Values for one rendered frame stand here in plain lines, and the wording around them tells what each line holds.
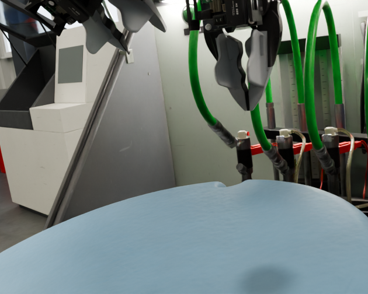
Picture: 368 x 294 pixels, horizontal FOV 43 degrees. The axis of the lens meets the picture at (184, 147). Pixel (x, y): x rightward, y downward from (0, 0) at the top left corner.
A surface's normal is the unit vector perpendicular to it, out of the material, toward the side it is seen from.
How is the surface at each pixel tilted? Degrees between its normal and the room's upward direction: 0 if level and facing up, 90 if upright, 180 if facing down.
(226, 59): 86
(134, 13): 66
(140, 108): 90
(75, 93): 76
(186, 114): 90
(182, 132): 90
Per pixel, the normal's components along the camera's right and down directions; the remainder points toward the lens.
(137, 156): 0.89, -0.02
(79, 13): -0.23, 0.84
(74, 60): -0.74, 0.00
